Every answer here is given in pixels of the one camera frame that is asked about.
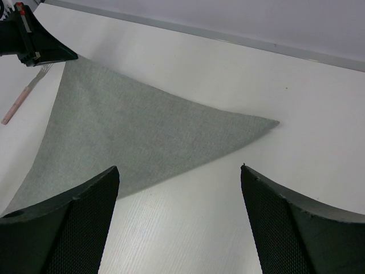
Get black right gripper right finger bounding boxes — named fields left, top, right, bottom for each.
left=241, top=165, right=364, bottom=273

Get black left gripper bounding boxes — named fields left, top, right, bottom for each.
left=1, top=1, right=78, bottom=67

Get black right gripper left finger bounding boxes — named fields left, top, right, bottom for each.
left=1, top=166, right=119, bottom=273

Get grey cloth napkin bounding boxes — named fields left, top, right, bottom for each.
left=6, top=57, right=278, bottom=213

